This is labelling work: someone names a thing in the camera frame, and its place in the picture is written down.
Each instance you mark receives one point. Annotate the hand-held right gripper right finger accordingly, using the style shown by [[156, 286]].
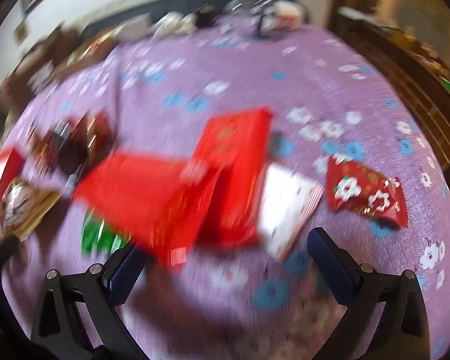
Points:
[[330, 266]]

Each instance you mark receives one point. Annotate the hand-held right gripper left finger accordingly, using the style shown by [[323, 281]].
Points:
[[122, 273]]

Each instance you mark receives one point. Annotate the red gift box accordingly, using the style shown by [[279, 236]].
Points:
[[232, 165]]

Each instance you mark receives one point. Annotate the green snack packet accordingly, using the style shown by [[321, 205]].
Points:
[[95, 238]]

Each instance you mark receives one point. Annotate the red box lid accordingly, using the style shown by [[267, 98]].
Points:
[[142, 202]]

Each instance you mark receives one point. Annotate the red white-flowered snack packet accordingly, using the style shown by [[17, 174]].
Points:
[[363, 191]]

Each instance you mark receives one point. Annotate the brown shiny snack packet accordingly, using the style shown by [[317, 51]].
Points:
[[26, 206]]

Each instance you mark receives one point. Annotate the dark purple snack packet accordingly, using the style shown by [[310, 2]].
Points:
[[69, 153]]

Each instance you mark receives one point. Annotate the dark maroon snack packet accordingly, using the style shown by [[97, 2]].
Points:
[[99, 129]]

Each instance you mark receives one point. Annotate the red and white box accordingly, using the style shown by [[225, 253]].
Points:
[[7, 165]]

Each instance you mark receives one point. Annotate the wooden furniture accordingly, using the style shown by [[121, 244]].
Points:
[[405, 71]]

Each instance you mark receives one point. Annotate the purple floral blanket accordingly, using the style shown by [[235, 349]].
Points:
[[228, 82]]

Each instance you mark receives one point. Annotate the cardboard box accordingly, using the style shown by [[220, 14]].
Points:
[[93, 47]]

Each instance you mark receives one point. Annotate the brown wooden cabinet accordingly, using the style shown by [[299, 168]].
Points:
[[30, 58]]

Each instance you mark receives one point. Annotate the white and red carton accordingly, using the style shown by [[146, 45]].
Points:
[[285, 17]]

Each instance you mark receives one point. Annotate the white clutter pile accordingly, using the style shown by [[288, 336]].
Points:
[[172, 22]]

